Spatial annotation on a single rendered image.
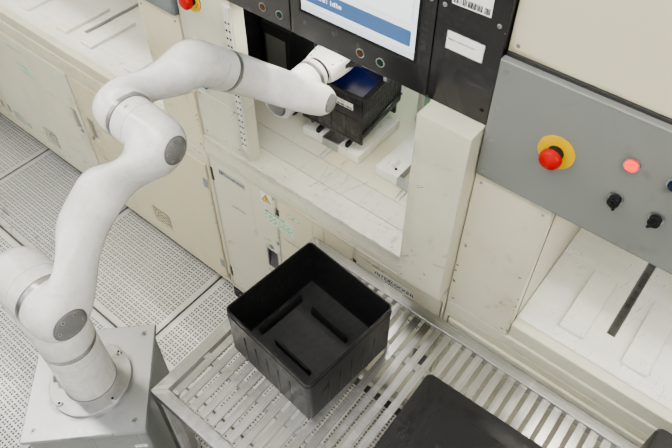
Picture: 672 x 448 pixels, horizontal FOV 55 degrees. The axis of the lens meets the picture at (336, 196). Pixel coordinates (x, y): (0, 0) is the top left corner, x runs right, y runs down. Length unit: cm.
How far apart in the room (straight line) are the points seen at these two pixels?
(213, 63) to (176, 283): 157
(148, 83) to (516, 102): 68
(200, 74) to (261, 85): 19
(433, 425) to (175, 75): 89
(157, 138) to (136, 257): 168
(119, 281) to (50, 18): 105
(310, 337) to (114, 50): 131
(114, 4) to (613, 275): 200
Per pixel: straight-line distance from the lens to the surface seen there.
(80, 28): 264
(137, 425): 164
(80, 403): 169
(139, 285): 279
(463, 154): 125
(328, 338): 166
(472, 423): 149
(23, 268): 140
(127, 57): 243
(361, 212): 177
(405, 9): 122
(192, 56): 130
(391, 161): 187
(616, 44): 107
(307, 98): 149
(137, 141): 125
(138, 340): 174
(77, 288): 134
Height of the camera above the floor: 221
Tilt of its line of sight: 48 degrees down
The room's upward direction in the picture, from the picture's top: straight up
